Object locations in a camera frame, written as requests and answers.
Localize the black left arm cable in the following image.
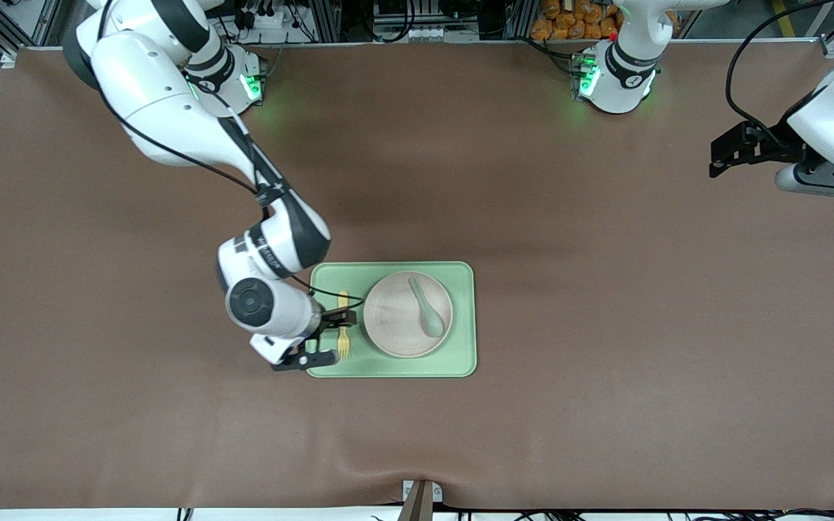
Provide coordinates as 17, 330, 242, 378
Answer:
726, 0, 834, 137

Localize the light green rectangular tray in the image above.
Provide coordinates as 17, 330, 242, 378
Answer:
304, 261, 477, 378

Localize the aluminium frame post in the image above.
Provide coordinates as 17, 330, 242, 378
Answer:
508, 0, 535, 41
311, 0, 342, 43

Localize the metal table edge clamp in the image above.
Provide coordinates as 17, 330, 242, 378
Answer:
401, 480, 445, 521

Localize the beige round plate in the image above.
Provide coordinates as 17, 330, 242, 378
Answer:
363, 271, 454, 358

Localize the orange packaged goods pile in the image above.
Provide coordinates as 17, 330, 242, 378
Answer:
531, 0, 678, 41

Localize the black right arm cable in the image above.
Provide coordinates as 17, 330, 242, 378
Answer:
97, 72, 364, 305

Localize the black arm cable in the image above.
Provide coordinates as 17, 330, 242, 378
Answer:
97, 72, 364, 305
726, 0, 834, 137

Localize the white power strip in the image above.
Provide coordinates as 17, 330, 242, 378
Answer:
240, 4, 285, 30

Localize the yellow plastic fork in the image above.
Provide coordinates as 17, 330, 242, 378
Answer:
337, 291, 352, 360

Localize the white terminal block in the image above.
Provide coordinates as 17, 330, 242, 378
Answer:
401, 25, 463, 41

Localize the pale green plastic spoon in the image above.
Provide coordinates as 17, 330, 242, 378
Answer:
408, 277, 445, 339

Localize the brown table mat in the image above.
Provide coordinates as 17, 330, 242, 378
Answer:
0, 43, 834, 511

